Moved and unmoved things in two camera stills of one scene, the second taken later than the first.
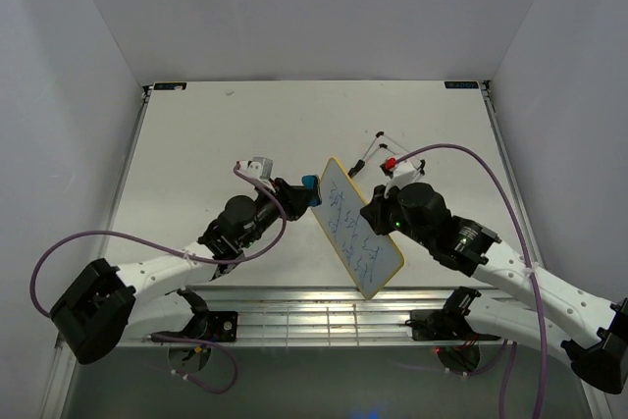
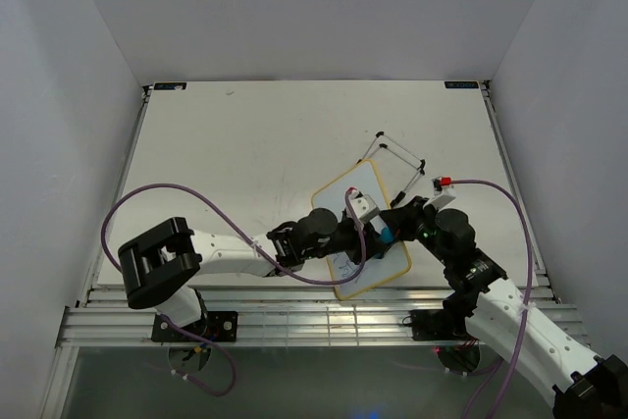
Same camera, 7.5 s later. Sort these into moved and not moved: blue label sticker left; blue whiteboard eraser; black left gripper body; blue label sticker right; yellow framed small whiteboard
Moved: black left gripper body; yellow framed small whiteboard; blue whiteboard eraser
Not moved: blue label sticker left; blue label sticker right
